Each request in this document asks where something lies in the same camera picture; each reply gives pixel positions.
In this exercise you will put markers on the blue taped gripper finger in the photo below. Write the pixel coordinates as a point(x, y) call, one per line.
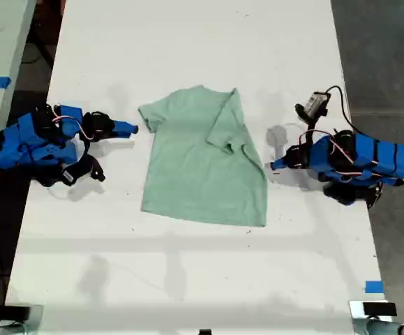
point(280, 168)
point(280, 162)
point(125, 126)
point(122, 134)

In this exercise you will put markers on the pale green T-shirt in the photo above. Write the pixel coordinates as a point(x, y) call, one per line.
point(201, 181)

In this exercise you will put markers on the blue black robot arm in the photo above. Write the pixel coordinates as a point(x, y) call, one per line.
point(376, 157)
point(27, 143)

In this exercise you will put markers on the square blue tape piece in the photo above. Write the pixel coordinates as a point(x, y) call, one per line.
point(374, 287)

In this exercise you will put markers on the small black box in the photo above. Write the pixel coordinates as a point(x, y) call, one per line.
point(379, 309)
point(13, 312)

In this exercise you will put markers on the small black table clip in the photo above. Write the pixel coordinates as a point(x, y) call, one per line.
point(205, 331)

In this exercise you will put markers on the black camera stalk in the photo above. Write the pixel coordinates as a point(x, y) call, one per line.
point(89, 160)
point(311, 126)

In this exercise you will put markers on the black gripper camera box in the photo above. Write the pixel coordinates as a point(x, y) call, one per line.
point(72, 176)
point(315, 103)

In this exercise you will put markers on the metal table clamp bracket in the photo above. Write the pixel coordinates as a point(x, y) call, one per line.
point(357, 322)
point(36, 321)

